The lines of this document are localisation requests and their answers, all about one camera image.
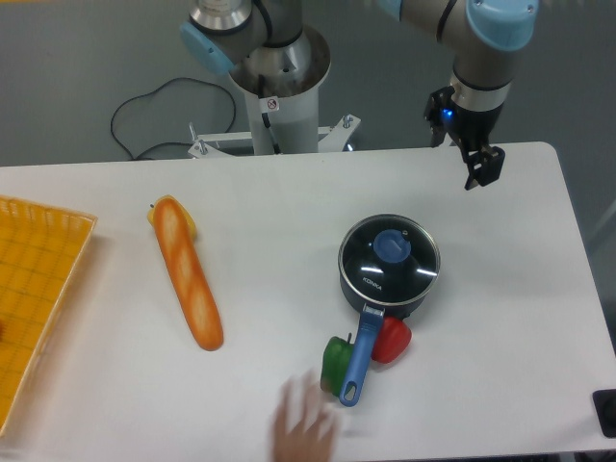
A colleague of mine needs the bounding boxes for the black cable on floor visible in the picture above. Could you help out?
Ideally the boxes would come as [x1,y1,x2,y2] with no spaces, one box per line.
[110,77,238,162]

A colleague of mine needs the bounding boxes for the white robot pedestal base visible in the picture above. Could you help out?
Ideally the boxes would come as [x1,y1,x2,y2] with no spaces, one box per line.
[193,26,361,155]

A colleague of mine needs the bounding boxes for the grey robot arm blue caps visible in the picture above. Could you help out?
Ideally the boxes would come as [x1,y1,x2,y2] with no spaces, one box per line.
[180,1,539,189]

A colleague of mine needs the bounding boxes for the glass pot lid blue knob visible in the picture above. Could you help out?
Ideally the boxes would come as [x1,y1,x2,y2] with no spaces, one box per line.
[338,214,441,309]

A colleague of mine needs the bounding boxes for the orange baguette bread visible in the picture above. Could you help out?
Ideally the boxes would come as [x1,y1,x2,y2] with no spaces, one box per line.
[153,200,224,351]

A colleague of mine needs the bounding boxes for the blurred human hand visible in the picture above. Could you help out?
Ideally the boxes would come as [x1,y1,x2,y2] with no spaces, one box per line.
[270,372,339,462]

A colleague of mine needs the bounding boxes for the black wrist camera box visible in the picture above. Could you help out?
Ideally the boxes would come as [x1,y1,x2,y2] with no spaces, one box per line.
[423,86,454,147]

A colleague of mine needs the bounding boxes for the dark saucepan with blue handle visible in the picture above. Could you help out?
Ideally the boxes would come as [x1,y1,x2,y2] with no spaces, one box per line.
[338,214,442,408]

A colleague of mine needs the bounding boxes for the yellow woven basket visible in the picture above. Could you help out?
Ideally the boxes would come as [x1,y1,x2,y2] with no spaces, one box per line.
[1,195,97,434]

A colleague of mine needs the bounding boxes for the green bell pepper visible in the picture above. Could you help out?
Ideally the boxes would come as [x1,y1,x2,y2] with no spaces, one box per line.
[320,333,354,397]

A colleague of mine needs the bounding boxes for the yellow banana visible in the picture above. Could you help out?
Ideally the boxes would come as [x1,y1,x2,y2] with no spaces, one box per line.
[147,194,197,240]

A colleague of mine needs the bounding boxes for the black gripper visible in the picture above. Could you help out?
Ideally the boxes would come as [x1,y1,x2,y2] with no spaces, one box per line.
[449,104,505,190]

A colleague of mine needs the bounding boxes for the red bell pepper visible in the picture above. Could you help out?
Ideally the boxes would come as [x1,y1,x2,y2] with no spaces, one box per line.
[372,317,412,364]

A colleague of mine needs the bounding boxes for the black device at table edge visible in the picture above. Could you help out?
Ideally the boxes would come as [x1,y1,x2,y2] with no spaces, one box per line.
[592,389,616,438]

